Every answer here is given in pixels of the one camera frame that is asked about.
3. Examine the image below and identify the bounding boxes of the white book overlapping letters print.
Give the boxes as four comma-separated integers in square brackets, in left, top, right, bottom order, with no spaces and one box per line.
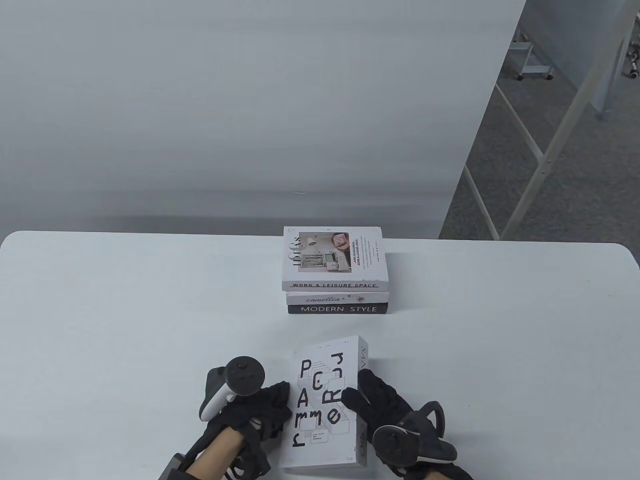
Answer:
[280,336,371,475]

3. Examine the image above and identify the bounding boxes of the person's right hand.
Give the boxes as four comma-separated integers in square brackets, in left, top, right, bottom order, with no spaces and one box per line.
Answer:
[341,370,474,480]

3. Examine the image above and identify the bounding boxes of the white book black spine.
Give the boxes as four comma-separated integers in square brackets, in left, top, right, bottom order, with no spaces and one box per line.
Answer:
[287,302,391,315]

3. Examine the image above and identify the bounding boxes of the white and black controller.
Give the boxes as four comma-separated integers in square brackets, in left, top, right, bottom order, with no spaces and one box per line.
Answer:
[199,356,266,422]
[372,401,458,468]

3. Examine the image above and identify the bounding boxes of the person's left forearm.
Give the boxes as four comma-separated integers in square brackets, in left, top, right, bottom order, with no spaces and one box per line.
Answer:
[182,430,246,480]

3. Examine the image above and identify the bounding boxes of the grey caster wheel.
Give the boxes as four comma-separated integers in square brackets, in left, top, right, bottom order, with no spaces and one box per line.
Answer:
[622,42,640,79]

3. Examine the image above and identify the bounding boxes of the white book floral label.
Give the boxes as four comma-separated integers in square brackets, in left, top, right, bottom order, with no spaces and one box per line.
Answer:
[286,290,390,305]

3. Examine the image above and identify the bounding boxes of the white book red-lined spine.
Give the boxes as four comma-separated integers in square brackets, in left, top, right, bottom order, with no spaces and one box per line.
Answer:
[281,226,390,292]

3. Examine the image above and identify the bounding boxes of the white and black right controller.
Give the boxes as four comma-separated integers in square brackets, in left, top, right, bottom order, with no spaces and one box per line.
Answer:
[372,401,458,468]

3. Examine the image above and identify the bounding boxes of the white backdrop board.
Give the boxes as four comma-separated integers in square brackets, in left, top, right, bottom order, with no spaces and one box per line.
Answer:
[0,0,528,240]

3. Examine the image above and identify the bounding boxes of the person's left hand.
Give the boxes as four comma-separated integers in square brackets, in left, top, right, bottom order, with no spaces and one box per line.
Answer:
[207,381,294,442]

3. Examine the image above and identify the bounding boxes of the white and black left controller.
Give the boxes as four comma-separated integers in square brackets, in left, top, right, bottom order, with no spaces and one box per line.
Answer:
[199,356,266,422]

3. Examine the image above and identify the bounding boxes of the grey partition panel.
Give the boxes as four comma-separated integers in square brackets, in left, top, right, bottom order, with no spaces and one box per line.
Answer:
[525,0,640,121]

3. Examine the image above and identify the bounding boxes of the white metal support frame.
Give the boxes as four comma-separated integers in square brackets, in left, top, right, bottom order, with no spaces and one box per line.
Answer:
[462,0,640,241]

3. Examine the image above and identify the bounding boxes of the white wheeled base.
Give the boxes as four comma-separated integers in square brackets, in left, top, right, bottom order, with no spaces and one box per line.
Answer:
[510,30,555,82]

